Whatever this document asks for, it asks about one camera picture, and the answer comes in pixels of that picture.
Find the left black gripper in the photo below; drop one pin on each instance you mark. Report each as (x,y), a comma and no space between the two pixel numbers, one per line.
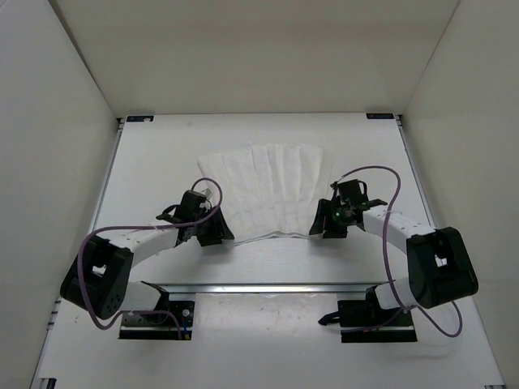
(220,230)

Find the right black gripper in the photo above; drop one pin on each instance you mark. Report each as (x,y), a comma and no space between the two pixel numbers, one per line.
(324,208)

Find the white pleated skirt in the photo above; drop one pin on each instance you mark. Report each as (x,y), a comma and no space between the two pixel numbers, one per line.
(270,190)

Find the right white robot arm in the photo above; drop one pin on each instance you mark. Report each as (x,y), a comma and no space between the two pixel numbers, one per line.
(438,263)

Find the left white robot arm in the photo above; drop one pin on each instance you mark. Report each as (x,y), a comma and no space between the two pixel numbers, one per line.
(99,282)

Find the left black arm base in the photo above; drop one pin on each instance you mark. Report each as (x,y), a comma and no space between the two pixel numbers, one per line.
(172,318)

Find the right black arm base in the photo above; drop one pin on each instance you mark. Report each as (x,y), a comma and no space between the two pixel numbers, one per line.
(363,321)

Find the left blue corner label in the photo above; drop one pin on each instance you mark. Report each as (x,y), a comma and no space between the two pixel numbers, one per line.
(140,118)

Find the blue corner label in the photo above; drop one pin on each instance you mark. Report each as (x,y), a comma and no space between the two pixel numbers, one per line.
(140,118)
(379,116)

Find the right blue corner label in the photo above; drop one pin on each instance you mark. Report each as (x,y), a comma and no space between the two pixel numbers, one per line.
(379,116)

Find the left aluminium side rail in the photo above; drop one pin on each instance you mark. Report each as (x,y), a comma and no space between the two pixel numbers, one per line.
(98,209)

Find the aluminium side rail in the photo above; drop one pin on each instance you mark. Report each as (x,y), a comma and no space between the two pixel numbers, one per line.
(98,209)
(414,170)

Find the right aluminium side rail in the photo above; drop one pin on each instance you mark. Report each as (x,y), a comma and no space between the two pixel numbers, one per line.
(414,170)

